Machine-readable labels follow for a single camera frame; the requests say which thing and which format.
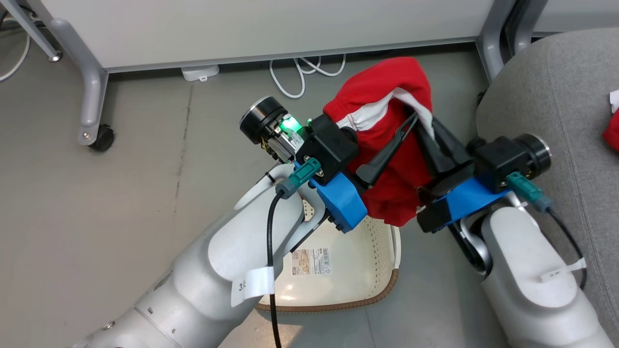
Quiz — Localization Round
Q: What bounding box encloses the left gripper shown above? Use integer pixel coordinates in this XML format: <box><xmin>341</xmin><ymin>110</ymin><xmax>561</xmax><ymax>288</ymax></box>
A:
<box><xmin>239</xmin><ymin>96</ymin><xmax>420</xmax><ymax>189</ymax></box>

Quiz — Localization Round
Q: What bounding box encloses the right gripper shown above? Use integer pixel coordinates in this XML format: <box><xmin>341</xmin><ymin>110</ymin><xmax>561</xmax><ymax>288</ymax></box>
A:
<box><xmin>414</xmin><ymin>116</ymin><xmax>553</xmax><ymax>187</ymax></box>

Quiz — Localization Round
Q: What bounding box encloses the red garment white trim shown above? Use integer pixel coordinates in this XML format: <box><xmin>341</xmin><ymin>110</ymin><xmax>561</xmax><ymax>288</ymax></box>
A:
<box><xmin>323</xmin><ymin>57</ymin><xmax>434</xmax><ymax>227</ymax></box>
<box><xmin>601</xmin><ymin>89</ymin><xmax>619</xmax><ymax>154</ymax></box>

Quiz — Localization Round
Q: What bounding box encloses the grey fabric sofa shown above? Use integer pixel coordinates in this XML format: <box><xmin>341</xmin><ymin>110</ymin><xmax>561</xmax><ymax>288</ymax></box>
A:
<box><xmin>476</xmin><ymin>27</ymin><xmax>619</xmax><ymax>339</ymax></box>

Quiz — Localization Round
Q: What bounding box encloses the cream plastic laundry basket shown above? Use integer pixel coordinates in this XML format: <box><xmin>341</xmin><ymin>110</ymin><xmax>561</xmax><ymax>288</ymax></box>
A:
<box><xmin>255</xmin><ymin>197</ymin><xmax>402</xmax><ymax>313</ymax></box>

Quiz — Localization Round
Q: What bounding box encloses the basket barcode sticker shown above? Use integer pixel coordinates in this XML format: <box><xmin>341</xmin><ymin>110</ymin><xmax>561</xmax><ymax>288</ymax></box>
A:
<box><xmin>290</xmin><ymin>247</ymin><xmax>333</xmax><ymax>277</ymax></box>

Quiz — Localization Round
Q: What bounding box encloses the white partition panel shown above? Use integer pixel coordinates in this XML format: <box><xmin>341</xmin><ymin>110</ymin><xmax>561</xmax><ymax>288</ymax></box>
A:
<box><xmin>530</xmin><ymin>0</ymin><xmax>619</xmax><ymax>35</ymax></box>

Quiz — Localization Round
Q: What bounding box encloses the white power adapter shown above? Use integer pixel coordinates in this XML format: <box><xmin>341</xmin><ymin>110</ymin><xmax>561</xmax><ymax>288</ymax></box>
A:
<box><xmin>181</xmin><ymin>64</ymin><xmax>220</xmax><ymax>83</ymax></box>

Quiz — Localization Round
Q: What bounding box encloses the black caster wheel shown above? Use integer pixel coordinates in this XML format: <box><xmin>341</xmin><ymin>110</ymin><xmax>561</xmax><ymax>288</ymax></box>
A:
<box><xmin>89</xmin><ymin>124</ymin><xmax>116</xmax><ymax>153</ymax></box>

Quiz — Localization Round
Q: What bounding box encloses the grey partition leg with caster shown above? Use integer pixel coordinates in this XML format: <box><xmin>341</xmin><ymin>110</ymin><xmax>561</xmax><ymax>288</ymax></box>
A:
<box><xmin>48</xmin><ymin>18</ymin><xmax>110</xmax><ymax>146</ymax></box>

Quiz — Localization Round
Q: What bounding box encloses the grey metal table leg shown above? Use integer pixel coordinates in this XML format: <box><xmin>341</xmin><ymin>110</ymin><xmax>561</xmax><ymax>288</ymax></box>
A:
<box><xmin>0</xmin><ymin>0</ymin><xmax>63</xmax><ymax>63</ymax></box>

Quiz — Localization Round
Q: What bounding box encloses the teal left camera connector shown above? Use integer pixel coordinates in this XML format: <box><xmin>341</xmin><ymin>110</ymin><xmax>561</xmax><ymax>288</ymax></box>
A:
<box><xmin>275</xmin><ymin>157</ymin><xmax>323</xmax><ymax>200</ymax></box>

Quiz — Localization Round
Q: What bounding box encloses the teal camera connector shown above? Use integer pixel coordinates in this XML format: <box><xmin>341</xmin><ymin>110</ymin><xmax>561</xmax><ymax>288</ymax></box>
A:
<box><xmin>506</xmin><ymin>171</ymin><xmax>554</xmax><ymax>213</ymax></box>
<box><xmin>275</xmin><ymin>157</ymin><xmax>323</xmax><ymax>200</ymax></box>

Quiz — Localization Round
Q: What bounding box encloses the teal right camera connector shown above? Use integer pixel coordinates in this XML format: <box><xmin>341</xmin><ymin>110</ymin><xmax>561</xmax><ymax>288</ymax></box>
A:
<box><xmin>506</xmin><ymin>171</ymin><xmax>554</xmax><ymax>213</ymax></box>

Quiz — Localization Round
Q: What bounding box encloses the white looped power cable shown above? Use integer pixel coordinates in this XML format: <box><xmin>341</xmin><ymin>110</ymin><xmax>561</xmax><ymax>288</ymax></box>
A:
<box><xmin>269</xmin><ymin>54</ymin><xmax>347</xmax><ymax>100</ymax></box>

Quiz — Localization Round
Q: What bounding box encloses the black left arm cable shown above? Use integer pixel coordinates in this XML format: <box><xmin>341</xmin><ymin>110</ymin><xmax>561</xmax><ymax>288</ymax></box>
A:
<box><xmin>266</xmin><ymin>189</ymin><xmax>287</xmax><ymax>348</ymax></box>

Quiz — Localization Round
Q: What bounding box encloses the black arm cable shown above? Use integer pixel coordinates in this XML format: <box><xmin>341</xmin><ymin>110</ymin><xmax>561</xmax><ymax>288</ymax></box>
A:
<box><xmin>546</xmin><ymin>208</ymin><xmax>589</xmax><ymax>290</ymax></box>
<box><xmin>266</xmin><ymin>189</ymin><xmax>287</xmax><ymax>348</ymax></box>

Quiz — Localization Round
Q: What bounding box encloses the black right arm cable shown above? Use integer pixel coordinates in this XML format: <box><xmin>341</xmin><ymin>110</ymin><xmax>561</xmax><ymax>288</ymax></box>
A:
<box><xmin>546</xmin><ymin>208</ymin><xmax>589</xmax><ymax>290</ymax></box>

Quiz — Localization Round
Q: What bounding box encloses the white right cable label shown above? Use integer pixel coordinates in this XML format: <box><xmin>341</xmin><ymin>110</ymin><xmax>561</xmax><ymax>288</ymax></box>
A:
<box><xmin>540</xmin><ymin>258</ymin><xmax>588</xmax><ymax>284</ymax></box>

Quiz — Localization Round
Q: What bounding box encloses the white cable label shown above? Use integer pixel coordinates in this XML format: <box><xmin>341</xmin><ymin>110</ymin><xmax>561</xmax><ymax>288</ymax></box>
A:
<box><xmin>540</xmin><ymin>258</ymin><xmax>588</xmax><ymax>284</ymax></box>
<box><xmin>230</xmin><ymin>265</ymin><xmax>276</xmax><ymax>308</ymax></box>

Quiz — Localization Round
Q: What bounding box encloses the white partition board grey frame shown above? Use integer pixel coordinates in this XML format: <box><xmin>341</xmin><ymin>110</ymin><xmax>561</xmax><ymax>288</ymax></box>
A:
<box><xmin>38</xmin><ymin>0</ymin><xmax>504</xmax><ymax>74</ymax></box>

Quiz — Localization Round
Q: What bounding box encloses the white left cable label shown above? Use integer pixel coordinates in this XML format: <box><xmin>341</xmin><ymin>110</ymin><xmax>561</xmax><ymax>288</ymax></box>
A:
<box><xmin>230</xmin><ymin>265</ymin><xmax>276</xmax><ymax>308</ymax></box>

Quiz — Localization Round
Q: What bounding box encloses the white floor cable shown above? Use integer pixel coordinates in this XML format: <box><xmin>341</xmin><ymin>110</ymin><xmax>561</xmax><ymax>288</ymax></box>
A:
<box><xmin>0</xmin><ymin>33</ymin><xmax>31</xmax><ymax>83</ymax></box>

